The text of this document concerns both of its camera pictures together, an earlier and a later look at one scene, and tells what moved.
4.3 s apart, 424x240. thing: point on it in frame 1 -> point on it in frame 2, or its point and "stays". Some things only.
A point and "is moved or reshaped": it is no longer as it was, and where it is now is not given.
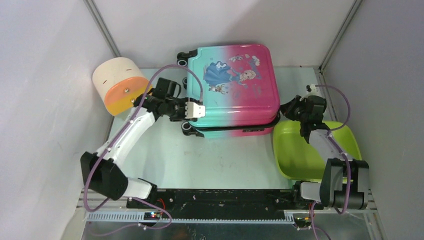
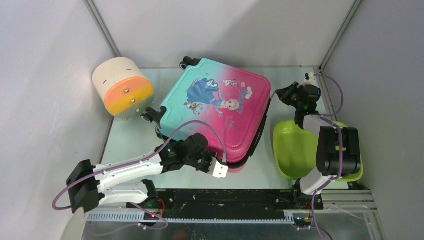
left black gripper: x=181 y=117 -> x=210 y=155
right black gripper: x=286 y=109 -> x=284 y=94
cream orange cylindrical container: x=120 y=81 stays
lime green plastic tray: x=295 y=158 stays
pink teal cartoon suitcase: x=237 y=85 is moved or reshaped
